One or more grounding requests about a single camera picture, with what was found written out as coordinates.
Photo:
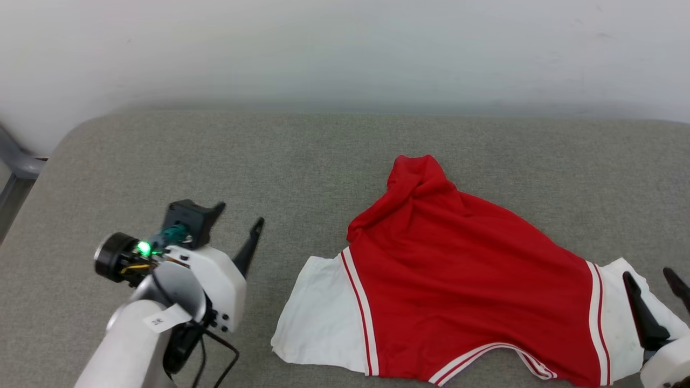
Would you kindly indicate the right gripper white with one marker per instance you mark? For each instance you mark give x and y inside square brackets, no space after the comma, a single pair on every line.
[671,366]

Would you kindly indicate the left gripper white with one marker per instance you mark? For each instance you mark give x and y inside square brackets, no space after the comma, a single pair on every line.
[221,285]

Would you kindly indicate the red and white basketball jersey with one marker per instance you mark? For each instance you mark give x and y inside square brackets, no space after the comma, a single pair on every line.
[458,280]

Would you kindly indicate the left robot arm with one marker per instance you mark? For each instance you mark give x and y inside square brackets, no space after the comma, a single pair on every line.
[129,345]

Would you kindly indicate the grey fabric sofa cushion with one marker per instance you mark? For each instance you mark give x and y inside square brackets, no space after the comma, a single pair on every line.
[323,161]

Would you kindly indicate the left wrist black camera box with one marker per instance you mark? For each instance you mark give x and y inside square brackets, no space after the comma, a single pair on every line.
[188,215]

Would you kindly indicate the grey metal frame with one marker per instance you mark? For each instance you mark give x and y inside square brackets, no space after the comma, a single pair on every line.
[16,167]

